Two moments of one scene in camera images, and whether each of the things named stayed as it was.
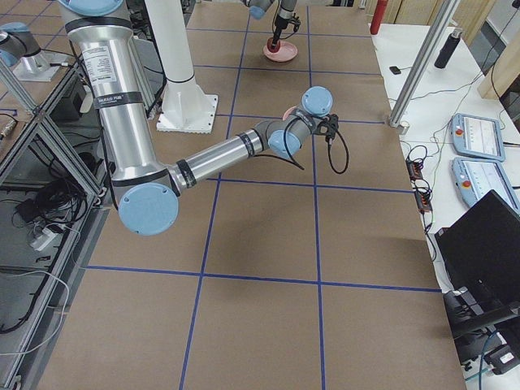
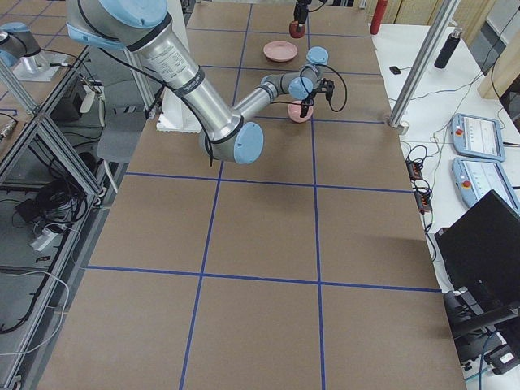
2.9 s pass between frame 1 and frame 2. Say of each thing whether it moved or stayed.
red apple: moved
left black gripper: moved
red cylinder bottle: stayed
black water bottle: stayed
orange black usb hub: stayed
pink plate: stayed
